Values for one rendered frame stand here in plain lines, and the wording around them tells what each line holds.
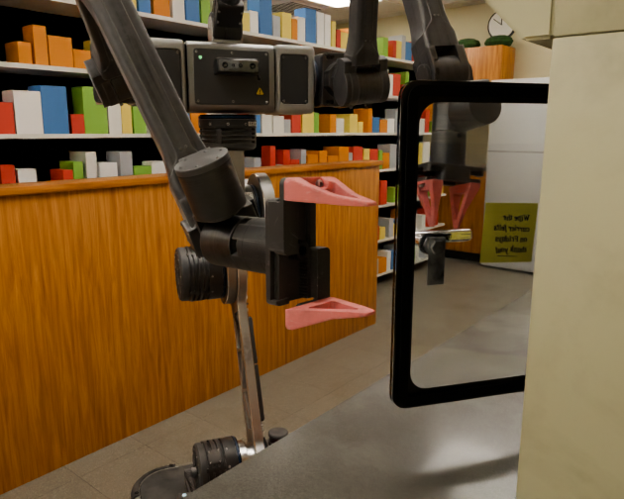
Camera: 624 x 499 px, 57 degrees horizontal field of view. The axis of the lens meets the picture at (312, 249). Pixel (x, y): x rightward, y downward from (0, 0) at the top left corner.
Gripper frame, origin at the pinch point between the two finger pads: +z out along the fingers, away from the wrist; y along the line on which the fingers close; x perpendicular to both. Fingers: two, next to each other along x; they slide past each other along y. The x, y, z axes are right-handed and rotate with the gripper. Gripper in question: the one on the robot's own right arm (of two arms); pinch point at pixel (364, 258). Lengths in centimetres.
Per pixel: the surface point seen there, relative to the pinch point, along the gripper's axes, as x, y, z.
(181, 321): 118, -65, -189
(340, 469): 9.2, -27.6, -9.6
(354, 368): 213, -108, -158
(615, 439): 11.8, -15.4, 18.6
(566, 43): 10.2, 18.2, 12.8
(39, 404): 50, -84, -188
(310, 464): 7.7, -27.5, -13.0
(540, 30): 10.2, 19.5, 10.7
